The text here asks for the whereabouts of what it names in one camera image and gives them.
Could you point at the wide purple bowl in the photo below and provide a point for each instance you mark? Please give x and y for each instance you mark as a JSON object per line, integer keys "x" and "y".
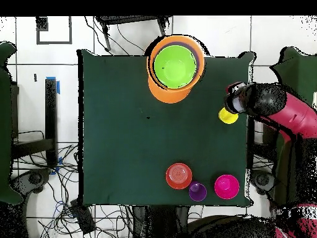
{"x": 197, "y": 55}

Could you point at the black beam with blue tape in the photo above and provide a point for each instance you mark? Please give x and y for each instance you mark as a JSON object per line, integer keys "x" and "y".
{"x": 50, "y": 111}

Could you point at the black metal stand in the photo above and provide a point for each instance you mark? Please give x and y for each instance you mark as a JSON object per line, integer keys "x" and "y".
{"x": 128, "y": 19}

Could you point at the black power strip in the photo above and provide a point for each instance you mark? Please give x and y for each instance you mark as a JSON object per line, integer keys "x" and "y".
{"x": 83, "y": 218}

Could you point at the small black floor marker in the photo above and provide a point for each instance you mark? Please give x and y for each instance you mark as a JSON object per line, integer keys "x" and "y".
{"x": 35, "y": 77}

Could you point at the yellow cup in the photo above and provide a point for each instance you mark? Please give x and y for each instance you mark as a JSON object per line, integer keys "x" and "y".
{"x": 226, "y": 118}

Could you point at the dark green tablecloth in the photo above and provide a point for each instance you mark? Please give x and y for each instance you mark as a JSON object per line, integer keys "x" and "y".
{"x": 123, "y": 136}

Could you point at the pink bowl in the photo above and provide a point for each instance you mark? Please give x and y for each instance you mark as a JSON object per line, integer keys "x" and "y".
{"x": 226, "y": 187}

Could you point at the purple cup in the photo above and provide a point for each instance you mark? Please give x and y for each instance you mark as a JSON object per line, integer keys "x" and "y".
{"x": 197, "y": 192}

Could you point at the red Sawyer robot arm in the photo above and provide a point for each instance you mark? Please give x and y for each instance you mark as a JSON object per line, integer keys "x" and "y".
{"x": 284, "y": 111}

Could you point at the green bowl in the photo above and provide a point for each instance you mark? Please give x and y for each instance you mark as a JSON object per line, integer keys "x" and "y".
{"x": 174, "y": 67}

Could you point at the small red-orange bowl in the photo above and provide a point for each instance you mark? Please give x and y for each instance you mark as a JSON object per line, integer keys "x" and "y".
{"x": 178, "y": 176}

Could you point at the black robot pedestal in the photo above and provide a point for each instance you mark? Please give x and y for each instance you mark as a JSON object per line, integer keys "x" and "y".
{"x": 158, "y": 223}

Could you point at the large orange bowl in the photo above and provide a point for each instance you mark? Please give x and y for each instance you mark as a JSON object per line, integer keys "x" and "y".
{"x": 171, "y": 98}
{"x": 201, "y": 64}

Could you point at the neighbouring green table cloth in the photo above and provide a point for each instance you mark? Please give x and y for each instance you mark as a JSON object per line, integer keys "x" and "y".
{"x": 5, "y": 124}
{"x": 299, "y": 74}

